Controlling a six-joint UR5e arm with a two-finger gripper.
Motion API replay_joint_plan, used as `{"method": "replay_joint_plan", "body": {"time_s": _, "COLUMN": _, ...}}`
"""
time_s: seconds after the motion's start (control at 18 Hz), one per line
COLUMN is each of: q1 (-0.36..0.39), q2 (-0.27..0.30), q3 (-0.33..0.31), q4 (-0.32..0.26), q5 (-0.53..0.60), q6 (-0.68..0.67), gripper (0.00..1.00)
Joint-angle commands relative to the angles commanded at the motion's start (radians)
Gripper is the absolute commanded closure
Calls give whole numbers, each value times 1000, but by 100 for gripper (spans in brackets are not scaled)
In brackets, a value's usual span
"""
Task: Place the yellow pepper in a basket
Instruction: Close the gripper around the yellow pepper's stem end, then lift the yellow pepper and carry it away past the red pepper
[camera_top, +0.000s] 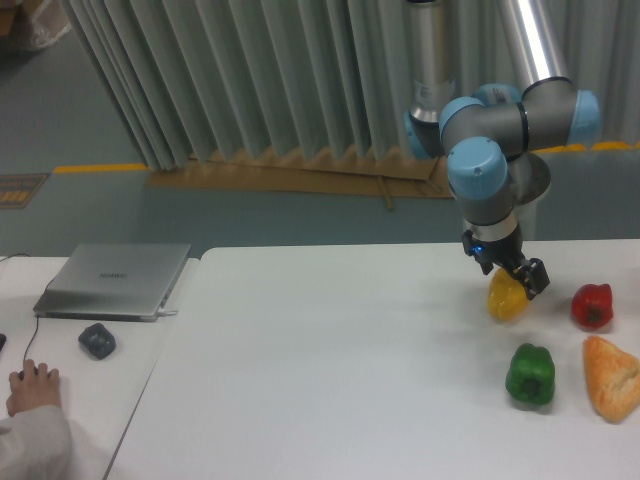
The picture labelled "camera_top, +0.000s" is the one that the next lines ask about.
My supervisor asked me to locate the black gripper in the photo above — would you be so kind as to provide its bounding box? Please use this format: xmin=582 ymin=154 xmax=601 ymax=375
xmin=461 ymin=225 xmax=550 ymax=300

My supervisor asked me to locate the yellow bell pepper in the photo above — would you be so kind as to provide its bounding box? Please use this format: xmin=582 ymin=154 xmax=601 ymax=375
xmin=487 ymin=269 xmax=530 ymax=321

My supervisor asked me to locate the white sleeved forearm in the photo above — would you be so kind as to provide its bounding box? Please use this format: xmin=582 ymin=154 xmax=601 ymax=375
xmin=1 ymin=405 xmax=72 ymax=479

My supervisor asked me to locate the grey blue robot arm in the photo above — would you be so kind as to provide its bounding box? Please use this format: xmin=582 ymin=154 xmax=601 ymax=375
xmin=405 ymin=1 xmax=601 ymax=299

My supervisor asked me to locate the red bell pepper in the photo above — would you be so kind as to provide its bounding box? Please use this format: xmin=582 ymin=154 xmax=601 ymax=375
xmin=571 ymin=283 xmax=614 ymax=329

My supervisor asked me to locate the green bell pepper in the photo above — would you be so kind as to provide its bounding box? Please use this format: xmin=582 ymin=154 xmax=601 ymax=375
xmin=505 ymin=343 xmax=555 ymax=405

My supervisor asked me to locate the person's hand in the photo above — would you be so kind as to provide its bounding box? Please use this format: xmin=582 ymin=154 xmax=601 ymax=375
xmin=6 ymin=359 xmax=62 ymax=417

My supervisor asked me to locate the orange bread piece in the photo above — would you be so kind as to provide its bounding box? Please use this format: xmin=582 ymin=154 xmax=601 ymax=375
xmin=583 ymin=336 xmax=639 ymax=424

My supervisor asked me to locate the brown cardboard sheet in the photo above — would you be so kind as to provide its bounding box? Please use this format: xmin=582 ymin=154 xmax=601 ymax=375
xmin=147 ymin=146 xmax=452 ymax=210

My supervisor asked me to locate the white USB plug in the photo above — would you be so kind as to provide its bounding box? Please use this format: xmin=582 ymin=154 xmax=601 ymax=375
xmin=157 ymin=309 xmax=178 ymax=318

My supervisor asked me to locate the pale green curtain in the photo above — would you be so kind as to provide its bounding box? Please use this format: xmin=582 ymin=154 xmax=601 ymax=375
xmin=60 ymin=1 xmax=639 ymax=170

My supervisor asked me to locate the silver closed laptop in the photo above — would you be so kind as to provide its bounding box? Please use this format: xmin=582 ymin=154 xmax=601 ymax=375
xmin=33 ymin=243 xmax=191 ymax=322

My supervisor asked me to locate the cardboard box with plastic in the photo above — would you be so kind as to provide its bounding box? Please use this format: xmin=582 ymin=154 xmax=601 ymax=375
xmin=1 ymin=0 xmax=71 ymax=53

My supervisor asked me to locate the black mouse cable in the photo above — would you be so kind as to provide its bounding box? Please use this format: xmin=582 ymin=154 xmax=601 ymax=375
xmin=0 ymin=254 xmax=76 ymax=364

